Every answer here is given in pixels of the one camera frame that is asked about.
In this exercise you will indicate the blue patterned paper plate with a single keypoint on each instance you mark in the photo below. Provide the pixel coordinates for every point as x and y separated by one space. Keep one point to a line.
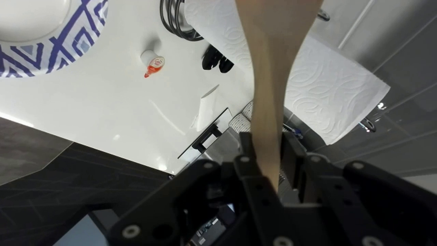
40 37

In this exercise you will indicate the white paper towel roll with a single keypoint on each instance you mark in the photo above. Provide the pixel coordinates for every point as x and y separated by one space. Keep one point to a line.
326 90

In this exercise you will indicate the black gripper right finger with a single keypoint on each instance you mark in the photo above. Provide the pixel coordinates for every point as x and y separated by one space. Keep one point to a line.
334 212

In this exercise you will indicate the wooden cooking spoon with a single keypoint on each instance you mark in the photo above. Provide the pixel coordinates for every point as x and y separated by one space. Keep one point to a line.
275 31

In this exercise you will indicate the black kitchen tongs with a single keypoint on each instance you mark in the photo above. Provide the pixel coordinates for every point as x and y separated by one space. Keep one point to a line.
214 57

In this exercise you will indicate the black wire towel holder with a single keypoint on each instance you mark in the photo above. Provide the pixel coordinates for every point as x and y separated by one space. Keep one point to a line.
174 20

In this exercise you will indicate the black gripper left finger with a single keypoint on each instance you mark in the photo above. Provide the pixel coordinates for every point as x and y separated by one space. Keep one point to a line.
268 218

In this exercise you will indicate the small white red cap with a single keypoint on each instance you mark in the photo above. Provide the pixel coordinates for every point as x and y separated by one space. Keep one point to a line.
154 63

